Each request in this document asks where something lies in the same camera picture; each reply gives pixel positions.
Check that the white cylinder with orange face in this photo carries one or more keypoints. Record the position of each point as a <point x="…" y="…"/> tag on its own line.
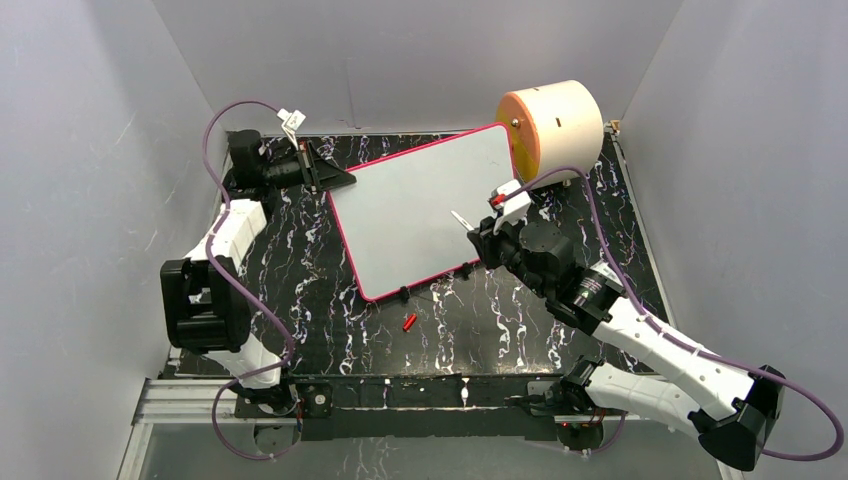
<point x="551" y="126"/>

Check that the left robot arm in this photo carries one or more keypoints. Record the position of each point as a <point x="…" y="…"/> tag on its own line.
<point x="207" y="310"/>

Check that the pink-framed whiteboard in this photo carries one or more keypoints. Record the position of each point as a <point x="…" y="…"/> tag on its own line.
<point x="399" y="220"/>

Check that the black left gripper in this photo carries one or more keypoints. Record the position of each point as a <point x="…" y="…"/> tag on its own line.
<point x="319" y="174"/>

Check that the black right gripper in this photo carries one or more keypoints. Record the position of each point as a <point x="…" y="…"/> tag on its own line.
<point x="485" y="240"/>

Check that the red marker cap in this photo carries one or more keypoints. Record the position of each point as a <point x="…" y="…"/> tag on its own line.
<point x="409" y="322"/>

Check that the white printed card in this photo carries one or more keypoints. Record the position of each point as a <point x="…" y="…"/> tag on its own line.
<point x="604" y="268"/>

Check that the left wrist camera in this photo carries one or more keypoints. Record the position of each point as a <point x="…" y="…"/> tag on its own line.
<point x="291" y="121"/>

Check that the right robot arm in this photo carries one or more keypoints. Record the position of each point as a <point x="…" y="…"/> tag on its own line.
<point x="729" y="411"/>

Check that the aluminium frame rail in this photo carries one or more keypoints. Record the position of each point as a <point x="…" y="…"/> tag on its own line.
<point x="189" y="401"/>

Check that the red whiteboard marker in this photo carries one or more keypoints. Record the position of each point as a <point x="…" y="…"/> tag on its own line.
<point x="462" y="221"/>

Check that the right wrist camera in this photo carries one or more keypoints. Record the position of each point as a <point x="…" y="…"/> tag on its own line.
<point x="510" y="202"/>

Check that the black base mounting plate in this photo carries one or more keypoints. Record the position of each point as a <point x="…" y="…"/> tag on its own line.
<point x="527" y="406"/>

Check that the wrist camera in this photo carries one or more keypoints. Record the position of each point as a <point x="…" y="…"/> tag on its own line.
<point x="510" y="202"/>
<point x="291" y="121"/>

